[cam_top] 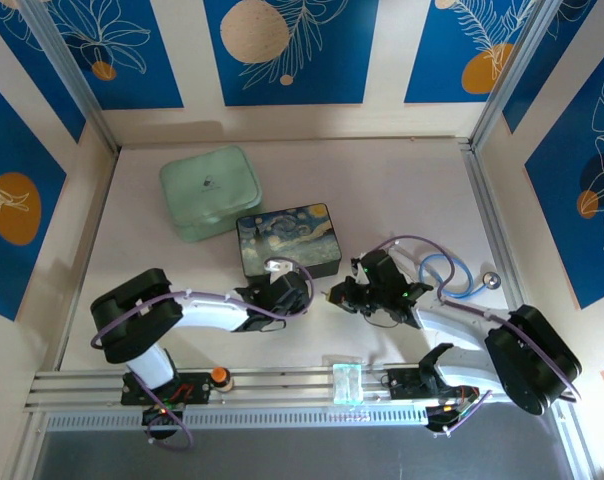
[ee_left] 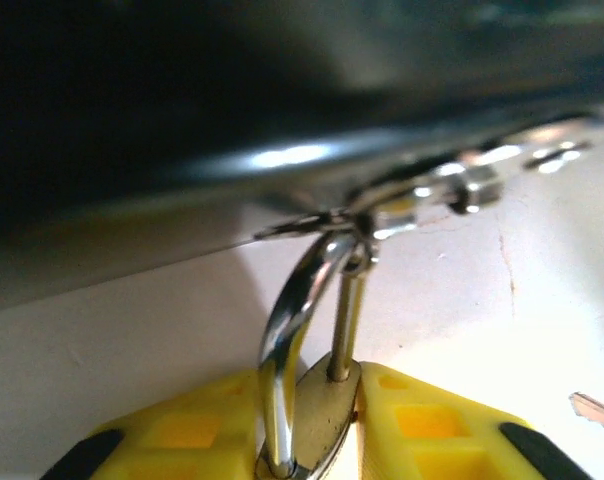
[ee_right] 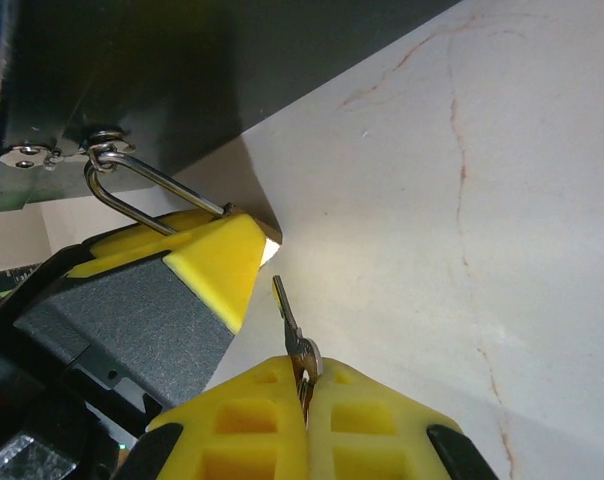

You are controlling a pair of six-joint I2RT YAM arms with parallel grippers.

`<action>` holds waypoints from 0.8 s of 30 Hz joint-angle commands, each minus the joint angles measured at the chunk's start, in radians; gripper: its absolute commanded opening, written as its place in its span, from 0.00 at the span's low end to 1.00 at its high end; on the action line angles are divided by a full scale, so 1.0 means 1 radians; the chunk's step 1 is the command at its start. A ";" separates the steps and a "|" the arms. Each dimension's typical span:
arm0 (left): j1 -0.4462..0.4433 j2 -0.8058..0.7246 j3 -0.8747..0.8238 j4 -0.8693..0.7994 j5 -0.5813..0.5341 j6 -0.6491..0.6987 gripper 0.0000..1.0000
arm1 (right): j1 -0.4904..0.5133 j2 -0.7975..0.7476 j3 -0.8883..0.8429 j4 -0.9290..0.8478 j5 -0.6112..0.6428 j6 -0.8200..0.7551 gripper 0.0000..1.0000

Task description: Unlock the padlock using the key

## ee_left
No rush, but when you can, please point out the mint green fabric zipper case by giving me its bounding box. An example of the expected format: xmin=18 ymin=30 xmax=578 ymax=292
xmin=0 ymin=0 xmax=604 ymax=312

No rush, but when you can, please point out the brass padlock with silver shackle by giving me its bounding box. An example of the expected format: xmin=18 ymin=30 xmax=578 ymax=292
xmin=253 ymin=233 xmax=379 ymax=480

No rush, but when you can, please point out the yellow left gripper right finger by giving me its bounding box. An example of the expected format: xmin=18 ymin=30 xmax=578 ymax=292
xmin=352 ymin=360 xmax=597 ymax=480

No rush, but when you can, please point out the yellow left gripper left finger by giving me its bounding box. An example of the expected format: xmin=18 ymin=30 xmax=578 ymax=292
xmin=40 ymin=368 xmax=264 ymax=480

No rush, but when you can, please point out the silver key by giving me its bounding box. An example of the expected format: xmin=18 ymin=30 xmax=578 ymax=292
xmin=568 ymin=391 xmax=604 ymax=435

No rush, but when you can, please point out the silver zipper pull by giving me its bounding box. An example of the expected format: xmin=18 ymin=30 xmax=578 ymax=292
xmin=364 ymin=135 xmax=597 ymax=242

